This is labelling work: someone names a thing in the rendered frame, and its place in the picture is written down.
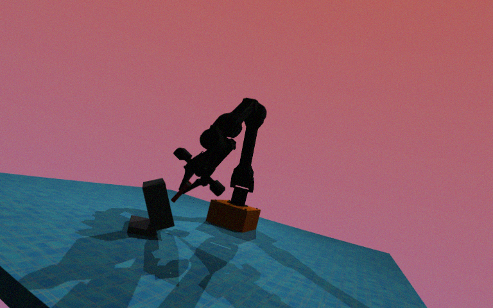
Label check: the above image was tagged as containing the dark grey sloped panel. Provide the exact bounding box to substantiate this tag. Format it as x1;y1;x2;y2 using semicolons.
127;178;175;238

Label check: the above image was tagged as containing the dark red peg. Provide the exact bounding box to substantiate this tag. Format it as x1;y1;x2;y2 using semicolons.
171;181;192;203

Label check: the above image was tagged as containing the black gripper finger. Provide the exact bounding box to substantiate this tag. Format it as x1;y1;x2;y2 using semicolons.
178;166;194;190
182;179;207;194

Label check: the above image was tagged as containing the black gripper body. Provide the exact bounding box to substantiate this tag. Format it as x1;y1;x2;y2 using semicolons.
173;148;225;197

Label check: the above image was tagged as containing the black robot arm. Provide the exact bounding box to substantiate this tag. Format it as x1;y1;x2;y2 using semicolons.
187;98;267;207

